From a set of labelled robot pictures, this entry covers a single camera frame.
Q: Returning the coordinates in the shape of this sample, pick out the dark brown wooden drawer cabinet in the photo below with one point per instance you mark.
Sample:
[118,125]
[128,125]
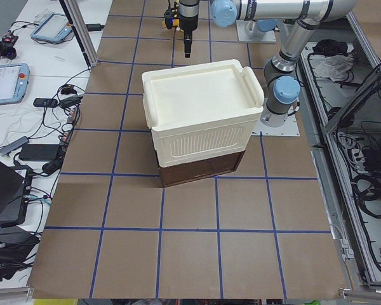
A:
[197,170]

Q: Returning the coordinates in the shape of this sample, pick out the white crumpled cloth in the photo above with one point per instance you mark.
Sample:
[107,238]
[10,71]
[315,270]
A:
[335,68]

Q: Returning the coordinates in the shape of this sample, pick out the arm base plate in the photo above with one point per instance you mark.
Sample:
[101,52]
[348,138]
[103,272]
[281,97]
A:
[260,31]
[288,129]

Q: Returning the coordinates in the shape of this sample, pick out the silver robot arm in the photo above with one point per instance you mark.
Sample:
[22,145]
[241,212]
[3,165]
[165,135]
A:
[283,88]

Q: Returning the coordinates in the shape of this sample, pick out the lower blue teach pendant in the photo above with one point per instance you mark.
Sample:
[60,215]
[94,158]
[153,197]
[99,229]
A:
[14,79]

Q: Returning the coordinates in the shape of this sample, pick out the aluminium frame post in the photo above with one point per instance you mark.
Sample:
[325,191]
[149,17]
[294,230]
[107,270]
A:
[79,28]

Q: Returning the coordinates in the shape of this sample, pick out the cream plastic storage box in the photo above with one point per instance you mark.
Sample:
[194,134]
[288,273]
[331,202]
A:
[201,111]

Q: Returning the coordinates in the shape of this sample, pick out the black laptop computer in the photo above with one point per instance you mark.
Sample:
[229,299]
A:
[15,183]

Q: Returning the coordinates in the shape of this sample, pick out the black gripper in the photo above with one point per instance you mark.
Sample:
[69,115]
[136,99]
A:
[188,21]

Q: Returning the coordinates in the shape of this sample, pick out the black power adapter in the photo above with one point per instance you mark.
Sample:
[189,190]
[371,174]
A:
[39,152]

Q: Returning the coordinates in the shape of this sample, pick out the upper blue teach pendant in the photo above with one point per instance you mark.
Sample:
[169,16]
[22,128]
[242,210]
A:
[54,29]

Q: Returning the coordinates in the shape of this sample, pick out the blue teach pendant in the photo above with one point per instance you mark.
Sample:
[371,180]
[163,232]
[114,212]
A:
[54,29]
[14,79]

